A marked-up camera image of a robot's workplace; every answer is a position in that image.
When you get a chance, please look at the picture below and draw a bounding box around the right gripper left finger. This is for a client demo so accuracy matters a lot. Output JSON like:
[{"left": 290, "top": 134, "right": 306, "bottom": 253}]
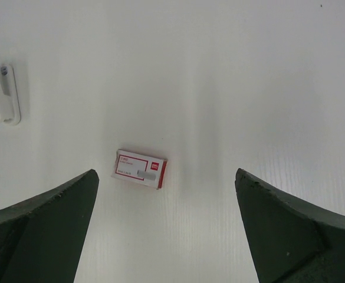
[{"left": 0, "top": 169, "right": 99, "bottom": 282}]

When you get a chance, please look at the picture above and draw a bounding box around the red white staple box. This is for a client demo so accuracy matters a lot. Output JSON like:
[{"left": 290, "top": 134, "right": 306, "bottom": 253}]
[{"left": 111, "top": 149, "right": 167, "bottom": 189}]

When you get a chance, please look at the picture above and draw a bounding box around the white stapler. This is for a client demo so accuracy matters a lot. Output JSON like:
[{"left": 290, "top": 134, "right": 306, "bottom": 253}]
[{"left": 0, "top": 64, "right": 21, "bottom": 126}]

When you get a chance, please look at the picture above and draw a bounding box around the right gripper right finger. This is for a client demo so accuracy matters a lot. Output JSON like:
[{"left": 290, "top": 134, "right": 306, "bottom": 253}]
[{"left": 235, "top": 169, "right": 345, "bottom": 282}]

